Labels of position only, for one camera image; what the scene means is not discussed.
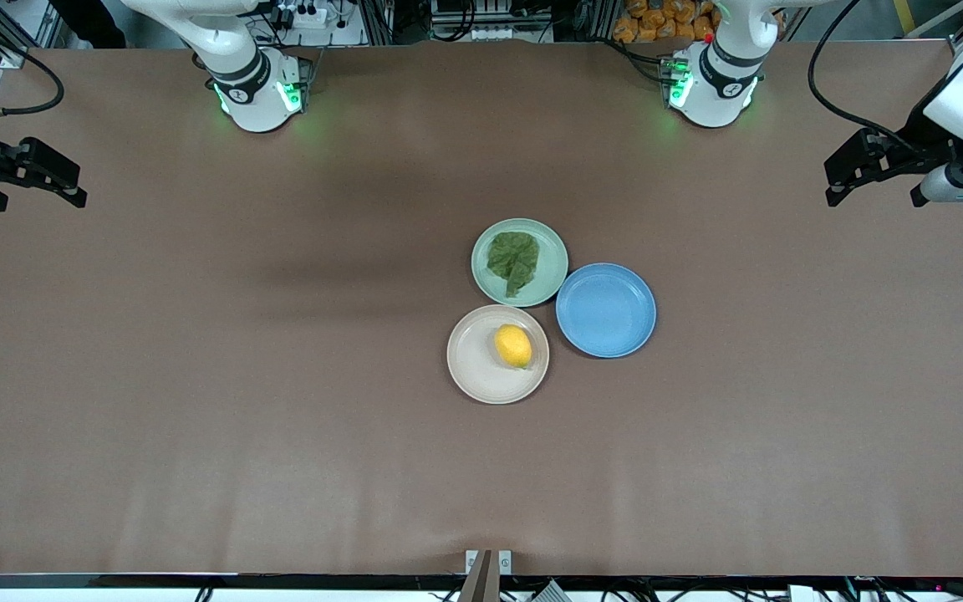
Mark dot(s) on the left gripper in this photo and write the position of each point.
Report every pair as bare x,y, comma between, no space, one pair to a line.
921,138

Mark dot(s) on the green round plate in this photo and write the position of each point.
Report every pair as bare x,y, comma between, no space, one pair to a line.
494,284

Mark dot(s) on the brown camera mount pole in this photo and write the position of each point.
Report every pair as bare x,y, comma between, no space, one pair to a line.
477,581

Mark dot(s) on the metal table edge bracket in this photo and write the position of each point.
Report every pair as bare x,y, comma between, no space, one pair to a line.
505,562

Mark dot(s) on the orange snack bags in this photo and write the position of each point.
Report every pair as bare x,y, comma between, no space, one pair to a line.
657,21

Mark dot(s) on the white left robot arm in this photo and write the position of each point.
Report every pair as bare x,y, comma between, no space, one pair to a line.
715,92

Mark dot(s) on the yellow lemon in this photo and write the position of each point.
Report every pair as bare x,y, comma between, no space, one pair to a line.
513,345

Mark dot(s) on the green lettuce leaf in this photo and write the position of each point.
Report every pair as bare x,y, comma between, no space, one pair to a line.
513,255

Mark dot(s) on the beige round plate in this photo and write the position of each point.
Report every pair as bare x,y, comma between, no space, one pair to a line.
475,359

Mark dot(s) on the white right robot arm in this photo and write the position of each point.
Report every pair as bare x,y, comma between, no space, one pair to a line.
256,100

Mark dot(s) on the grey ribbed device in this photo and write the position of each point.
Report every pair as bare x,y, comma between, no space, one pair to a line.
550,592

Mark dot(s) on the blue round plate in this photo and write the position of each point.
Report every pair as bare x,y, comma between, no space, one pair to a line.
605,311

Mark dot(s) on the black and white equipment box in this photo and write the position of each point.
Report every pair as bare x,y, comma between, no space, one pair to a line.
490,21

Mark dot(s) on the white power strip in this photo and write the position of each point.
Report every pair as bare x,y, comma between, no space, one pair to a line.
306,15

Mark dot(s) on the small white box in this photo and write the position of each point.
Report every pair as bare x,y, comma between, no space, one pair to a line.
802,594

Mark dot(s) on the person in dark trousers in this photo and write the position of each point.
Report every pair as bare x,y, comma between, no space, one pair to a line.
89,18

